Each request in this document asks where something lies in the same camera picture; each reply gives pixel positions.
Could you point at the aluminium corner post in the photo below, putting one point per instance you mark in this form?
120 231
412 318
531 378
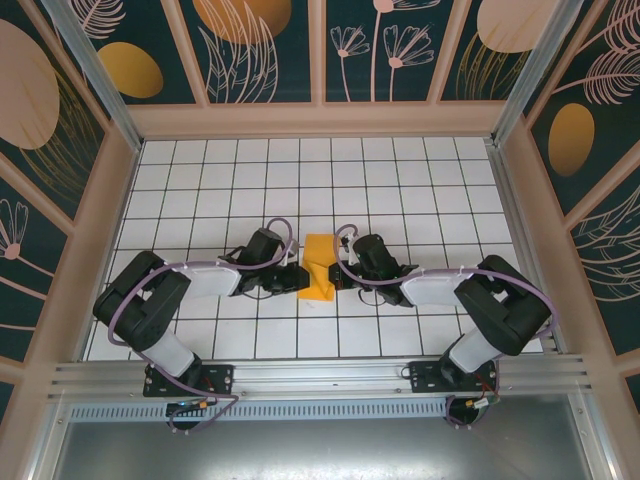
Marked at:
95 70
540 60

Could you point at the long aluminium mounting rail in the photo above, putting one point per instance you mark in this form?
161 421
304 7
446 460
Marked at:
320 375

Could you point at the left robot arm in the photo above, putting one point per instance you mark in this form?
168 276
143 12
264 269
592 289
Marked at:
210 282

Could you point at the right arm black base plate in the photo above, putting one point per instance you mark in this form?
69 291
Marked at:
422 380

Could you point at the orange paper sheet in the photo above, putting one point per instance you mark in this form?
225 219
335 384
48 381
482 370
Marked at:
317 250

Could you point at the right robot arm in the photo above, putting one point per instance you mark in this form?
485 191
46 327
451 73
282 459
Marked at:
430 290

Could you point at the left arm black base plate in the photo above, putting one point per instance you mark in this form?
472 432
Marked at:
220 380

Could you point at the aluminium side rail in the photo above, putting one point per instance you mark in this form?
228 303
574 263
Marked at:
520 240

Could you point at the grey metal sheet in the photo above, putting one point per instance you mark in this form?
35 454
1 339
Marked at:
320 452

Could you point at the aluminium frame bar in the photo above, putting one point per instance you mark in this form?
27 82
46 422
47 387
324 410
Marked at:
597 440
47 440

